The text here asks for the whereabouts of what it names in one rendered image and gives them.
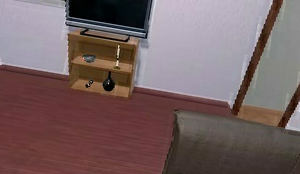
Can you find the black round vase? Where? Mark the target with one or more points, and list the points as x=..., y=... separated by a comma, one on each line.
x=108, y=83

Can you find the light wooden shelf unit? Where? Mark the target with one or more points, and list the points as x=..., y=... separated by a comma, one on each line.
x=102, y=64

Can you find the grey brown sofa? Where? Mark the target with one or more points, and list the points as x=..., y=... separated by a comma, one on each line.
x=234, y=156

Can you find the small black remote control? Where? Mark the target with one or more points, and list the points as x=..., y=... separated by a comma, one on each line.
x=89, y=83

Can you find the brown wooden doorway frame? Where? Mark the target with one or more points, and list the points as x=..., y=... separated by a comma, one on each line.
x=258, y=55

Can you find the small grey bowl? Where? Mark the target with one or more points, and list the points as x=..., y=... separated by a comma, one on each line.
x=89, y=58

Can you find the white candle on brass holder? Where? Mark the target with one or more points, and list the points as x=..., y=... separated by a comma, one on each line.
x=117, y=57

